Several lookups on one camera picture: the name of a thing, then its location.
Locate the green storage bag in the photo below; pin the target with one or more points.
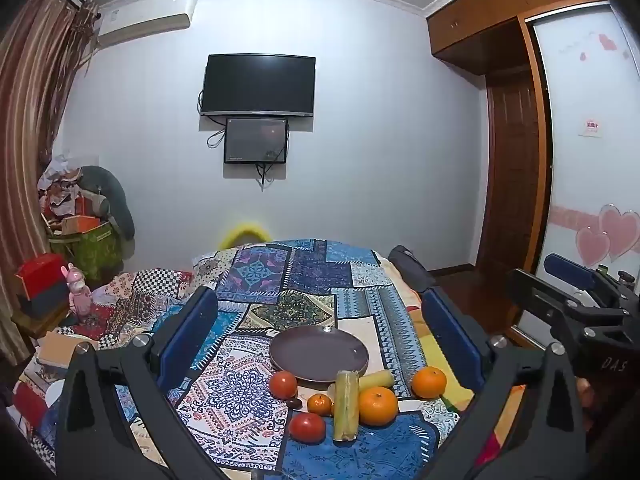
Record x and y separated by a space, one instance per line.
97 252

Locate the white air conditioner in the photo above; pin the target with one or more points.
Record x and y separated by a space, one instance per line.
144 18

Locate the brown striped curtain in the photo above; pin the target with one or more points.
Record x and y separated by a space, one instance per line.
41 52

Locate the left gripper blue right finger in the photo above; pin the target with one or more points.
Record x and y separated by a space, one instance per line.
569 272

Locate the red box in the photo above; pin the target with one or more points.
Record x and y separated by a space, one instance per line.
39 274

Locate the large orange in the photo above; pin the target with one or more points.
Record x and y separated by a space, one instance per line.
429 383
378 406

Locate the small black wall monitor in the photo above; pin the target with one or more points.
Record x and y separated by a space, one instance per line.
256 140

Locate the large orange front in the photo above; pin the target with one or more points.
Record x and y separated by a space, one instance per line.
378 406

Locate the patchwork patterned bedspread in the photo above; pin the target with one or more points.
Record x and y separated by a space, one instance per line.
263 290

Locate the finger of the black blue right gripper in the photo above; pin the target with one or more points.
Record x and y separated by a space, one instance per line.
524 420

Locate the small mandarin orange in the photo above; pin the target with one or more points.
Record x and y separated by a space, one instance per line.
320 404

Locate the black wall television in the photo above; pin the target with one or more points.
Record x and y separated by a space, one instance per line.
244 84

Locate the pink plush toy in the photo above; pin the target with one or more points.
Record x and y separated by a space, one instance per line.
79 294

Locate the red tomato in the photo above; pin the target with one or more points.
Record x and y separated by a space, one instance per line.
308 428
283 385

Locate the dark purple round plate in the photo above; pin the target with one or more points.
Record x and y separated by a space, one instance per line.
317 354

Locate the dark wooden door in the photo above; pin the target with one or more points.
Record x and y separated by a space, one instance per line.
513 173

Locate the wooden wardrobe with sliding door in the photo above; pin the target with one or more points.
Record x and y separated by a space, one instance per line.
584 59

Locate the yellow orange blanket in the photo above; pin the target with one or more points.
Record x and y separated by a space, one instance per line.
455 395

